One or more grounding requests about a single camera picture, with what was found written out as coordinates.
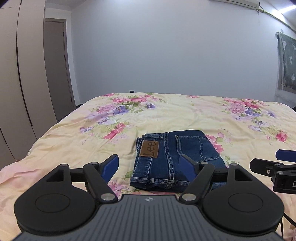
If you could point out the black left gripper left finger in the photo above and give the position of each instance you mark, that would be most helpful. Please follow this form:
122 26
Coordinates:
66 199

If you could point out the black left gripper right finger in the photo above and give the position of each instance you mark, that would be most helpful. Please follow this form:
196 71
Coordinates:
231 199

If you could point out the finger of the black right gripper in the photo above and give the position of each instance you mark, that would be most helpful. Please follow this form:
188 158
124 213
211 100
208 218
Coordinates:
286 155
264 167

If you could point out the blue denim jeans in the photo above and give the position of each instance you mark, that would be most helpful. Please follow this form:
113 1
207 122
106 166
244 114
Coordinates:
157 166

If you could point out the floral yellow bed quilt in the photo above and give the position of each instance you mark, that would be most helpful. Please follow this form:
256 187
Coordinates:
239 129

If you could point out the grey patterned window curtain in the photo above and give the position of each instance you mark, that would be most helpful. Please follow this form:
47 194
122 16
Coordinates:
286 74

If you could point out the beige wardrobe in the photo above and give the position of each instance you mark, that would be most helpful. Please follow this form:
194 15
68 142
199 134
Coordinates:
26 106

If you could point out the white air conditioner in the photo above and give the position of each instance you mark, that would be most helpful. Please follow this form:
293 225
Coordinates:
245 3

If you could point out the grey-brown room door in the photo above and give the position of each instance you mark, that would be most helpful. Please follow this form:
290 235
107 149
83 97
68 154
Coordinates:
57 68

